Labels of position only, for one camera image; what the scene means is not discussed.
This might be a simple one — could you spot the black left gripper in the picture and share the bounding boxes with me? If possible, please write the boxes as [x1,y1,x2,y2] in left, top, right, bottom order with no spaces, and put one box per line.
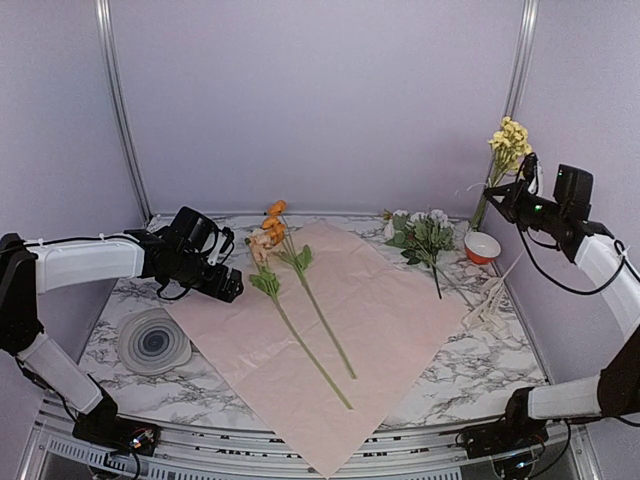
[172,250,243,302]

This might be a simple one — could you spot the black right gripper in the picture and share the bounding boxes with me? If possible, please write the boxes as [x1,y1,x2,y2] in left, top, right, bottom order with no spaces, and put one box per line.
[482,178,564,233]

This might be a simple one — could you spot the yellow fake flower bunch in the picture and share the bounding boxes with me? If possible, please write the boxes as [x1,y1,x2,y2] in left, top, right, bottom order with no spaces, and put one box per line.
[468,115,534,232]

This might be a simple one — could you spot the peach fake flower stem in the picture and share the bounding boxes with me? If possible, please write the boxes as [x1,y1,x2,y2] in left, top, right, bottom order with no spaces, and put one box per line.
[245,227,354,411]

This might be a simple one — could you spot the orange fake flower stem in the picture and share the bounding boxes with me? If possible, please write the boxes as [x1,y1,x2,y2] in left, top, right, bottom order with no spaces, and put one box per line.
[257,200,357,380]

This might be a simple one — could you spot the pink wrapping paper sheet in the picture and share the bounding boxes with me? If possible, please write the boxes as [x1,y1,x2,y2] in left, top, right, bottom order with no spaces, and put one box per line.
[168,221,466,478]

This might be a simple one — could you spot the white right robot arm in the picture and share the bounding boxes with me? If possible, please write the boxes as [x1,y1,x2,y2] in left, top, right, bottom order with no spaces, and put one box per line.
[485,155,639,448]

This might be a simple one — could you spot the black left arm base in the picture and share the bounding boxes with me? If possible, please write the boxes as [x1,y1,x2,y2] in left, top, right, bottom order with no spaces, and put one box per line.
[72,398,160,456]

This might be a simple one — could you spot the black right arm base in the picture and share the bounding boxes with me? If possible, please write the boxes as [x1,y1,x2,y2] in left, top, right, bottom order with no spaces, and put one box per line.
[455,388,548,459]

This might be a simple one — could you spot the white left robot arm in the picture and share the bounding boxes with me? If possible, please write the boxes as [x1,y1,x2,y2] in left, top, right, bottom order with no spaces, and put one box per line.
[1,206,542,430]

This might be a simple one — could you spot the white fake flower bunch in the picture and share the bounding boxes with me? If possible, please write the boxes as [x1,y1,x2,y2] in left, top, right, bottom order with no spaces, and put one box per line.
[382,209,454,298]

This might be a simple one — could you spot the orange bowl white inside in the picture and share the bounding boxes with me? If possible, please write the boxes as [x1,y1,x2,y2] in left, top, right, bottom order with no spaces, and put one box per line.
[463,231,502,265]

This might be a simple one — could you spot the cream printed ribbon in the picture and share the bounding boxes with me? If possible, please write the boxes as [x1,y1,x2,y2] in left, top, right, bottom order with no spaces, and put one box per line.
[462,252,524,339]

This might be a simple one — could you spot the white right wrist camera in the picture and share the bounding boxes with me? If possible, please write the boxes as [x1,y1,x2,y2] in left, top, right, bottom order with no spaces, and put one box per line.
[520,152,543,195]

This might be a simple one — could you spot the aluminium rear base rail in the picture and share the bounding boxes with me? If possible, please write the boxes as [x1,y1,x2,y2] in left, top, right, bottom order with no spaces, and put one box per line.
[205,209,471,220]

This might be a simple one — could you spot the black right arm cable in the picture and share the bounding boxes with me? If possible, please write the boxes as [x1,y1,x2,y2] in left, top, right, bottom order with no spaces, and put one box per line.
[517,227,631,296]

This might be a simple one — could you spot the aluminium frame post right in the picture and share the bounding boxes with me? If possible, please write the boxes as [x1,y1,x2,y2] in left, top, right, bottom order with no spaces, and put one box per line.
[503,0,541,119]

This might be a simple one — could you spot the aluminium frame post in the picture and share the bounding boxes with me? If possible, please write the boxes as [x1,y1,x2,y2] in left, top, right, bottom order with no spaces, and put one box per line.
[503,0,541,119]
[94,0,152,222]

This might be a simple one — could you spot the aluminium frame post left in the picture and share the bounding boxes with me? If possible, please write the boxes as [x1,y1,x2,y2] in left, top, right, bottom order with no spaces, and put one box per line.
[94,0,152,222]

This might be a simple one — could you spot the aluminium front rail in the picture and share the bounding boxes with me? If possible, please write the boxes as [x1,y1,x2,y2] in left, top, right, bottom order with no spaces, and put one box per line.
[17,399,603,479]

